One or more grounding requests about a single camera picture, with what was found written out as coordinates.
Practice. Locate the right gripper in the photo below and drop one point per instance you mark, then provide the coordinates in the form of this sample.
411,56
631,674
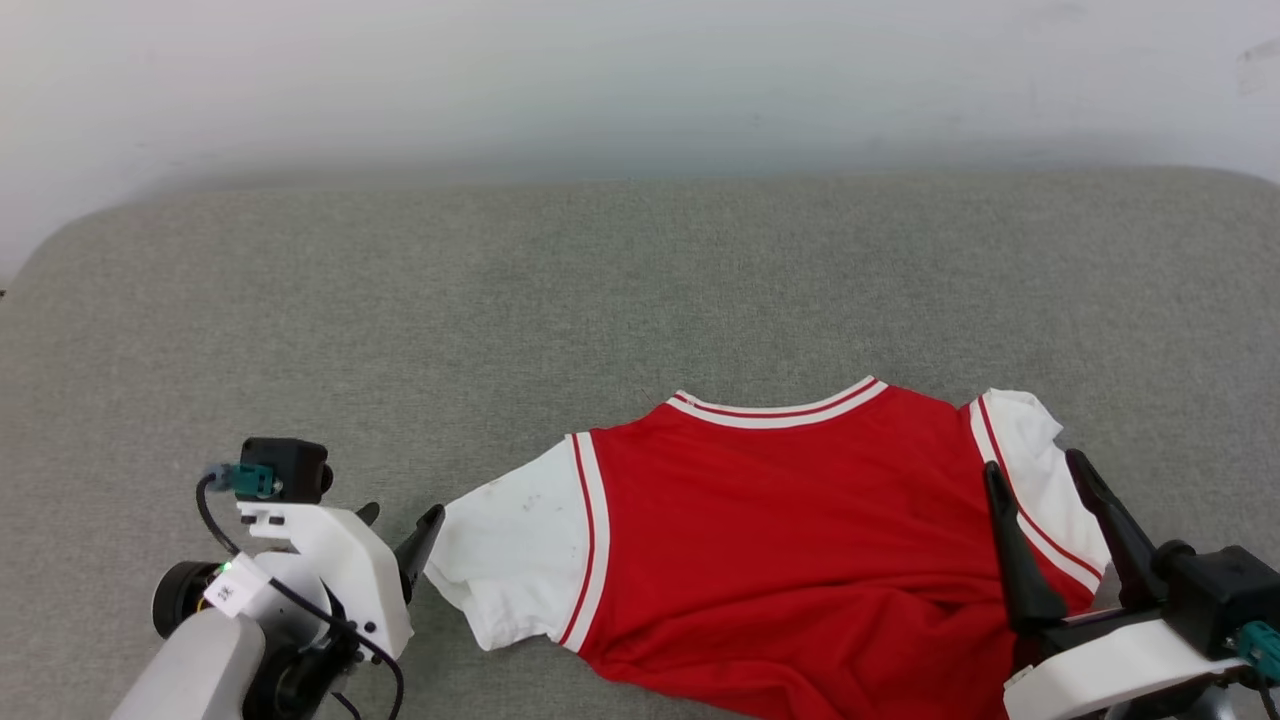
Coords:
1100,617

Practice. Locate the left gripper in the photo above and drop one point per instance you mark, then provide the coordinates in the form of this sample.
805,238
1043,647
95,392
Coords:
300,685

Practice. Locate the red white basketball jersey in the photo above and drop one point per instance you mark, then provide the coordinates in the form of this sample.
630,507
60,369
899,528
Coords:
780,550

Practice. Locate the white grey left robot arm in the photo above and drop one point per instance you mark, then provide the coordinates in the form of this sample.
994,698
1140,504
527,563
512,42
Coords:
190,670

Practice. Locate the white left camera bracket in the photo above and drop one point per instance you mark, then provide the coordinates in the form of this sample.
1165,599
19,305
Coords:
340,560

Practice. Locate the white camera bracket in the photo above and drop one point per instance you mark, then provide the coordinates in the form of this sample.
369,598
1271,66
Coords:
1110,670
340,560

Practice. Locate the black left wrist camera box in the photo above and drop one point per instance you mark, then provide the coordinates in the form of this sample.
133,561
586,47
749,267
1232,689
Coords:
290,467

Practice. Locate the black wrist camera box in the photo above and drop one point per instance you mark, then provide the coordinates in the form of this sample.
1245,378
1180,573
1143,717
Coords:
1215,592
290,467

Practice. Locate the white right camera bracket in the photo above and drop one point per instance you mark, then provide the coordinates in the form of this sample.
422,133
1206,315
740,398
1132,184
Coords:
1110,670

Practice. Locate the teal left camera connector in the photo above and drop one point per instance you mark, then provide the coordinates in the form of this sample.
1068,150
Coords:
250,482

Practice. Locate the teal camera connector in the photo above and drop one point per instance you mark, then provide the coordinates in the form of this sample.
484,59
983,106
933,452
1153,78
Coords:
1262,648
250,482

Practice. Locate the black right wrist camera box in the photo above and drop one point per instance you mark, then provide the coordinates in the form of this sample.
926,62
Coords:
1215,592

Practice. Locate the teal right camera connector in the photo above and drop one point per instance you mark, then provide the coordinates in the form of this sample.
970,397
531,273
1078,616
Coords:
1262,648

